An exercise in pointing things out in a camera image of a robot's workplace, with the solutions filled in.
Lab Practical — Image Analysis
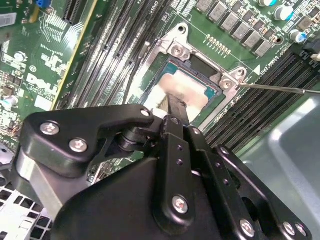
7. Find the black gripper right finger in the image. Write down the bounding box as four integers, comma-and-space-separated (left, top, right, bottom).
174, 99, 314, 240

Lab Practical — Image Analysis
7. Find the silver CPU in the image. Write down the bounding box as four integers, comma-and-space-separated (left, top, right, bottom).
139, 62, 218, 123

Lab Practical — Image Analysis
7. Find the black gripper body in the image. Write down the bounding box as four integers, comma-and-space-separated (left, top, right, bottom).
52, 157, 237, 240

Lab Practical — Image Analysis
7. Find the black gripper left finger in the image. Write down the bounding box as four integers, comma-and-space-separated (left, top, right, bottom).
11, 95, 196, 229

